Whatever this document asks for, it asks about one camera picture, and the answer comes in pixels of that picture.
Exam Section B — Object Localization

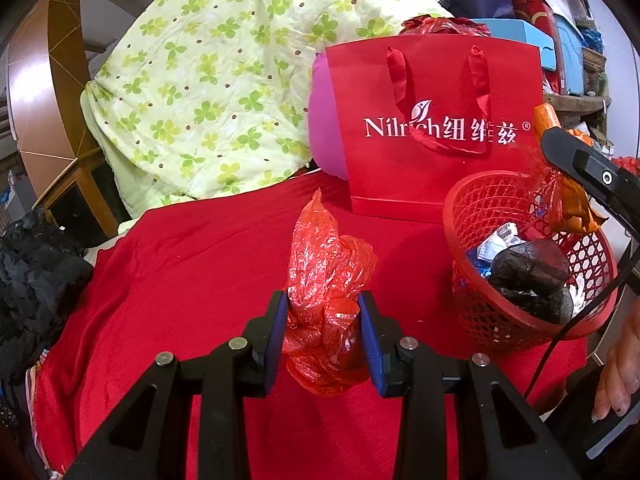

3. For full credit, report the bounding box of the white barcode box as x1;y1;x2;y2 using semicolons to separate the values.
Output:
492;222;521;246

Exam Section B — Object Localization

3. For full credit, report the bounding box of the person's right hand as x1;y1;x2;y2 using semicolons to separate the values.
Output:
591;305;640;422

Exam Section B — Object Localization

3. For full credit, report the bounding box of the pink pillow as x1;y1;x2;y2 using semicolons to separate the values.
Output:
306;54;351;181

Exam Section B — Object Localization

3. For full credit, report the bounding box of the red and gold bag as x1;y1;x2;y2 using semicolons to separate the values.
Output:
502;0;558;41

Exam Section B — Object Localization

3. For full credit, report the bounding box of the black cable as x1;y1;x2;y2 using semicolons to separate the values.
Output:
527;240;640;401

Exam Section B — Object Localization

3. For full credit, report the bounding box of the red plastic bag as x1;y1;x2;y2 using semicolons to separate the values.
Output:
281;187;379;398
400;15;493;38

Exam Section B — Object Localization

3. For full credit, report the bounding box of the red paper bag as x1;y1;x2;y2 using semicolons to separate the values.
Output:
324;35;548;223

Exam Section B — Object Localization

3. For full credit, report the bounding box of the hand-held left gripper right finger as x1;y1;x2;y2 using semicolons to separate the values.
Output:
357;290;583;480

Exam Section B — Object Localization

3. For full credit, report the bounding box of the orange wrapper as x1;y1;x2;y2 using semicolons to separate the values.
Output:
532;102;608;233

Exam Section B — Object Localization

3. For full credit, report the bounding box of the crumpled red plastic bag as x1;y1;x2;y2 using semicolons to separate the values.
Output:
400;15;493;38

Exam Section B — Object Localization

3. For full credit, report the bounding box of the green clover quilt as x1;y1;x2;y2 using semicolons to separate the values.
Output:
80;0;456;223

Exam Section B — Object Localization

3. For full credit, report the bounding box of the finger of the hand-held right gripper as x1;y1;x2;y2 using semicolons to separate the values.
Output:
540;128;640;233

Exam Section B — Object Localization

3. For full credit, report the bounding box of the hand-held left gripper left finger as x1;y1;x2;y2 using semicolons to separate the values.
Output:
62;290;290;480

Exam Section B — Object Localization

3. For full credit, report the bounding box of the light blue box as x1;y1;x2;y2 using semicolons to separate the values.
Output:
540;12;586;96

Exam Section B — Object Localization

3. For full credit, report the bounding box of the black fluffy cloth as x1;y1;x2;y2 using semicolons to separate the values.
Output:
0;210;96;381

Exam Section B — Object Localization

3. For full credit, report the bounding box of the white crumpled tissue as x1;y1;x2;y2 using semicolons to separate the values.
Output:
570;280;593;311

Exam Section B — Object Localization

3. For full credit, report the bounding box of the red blanket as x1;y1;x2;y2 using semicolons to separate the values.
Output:
30;172;591;480

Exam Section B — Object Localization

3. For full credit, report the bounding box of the black plastic bag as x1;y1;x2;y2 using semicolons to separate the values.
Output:
487;240;575;323

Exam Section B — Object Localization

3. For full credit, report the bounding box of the curved wooden headboard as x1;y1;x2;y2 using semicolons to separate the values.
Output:
7;0;123;231

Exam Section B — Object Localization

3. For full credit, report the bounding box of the red plastic basket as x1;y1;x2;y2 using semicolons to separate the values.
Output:
442;170;620;356

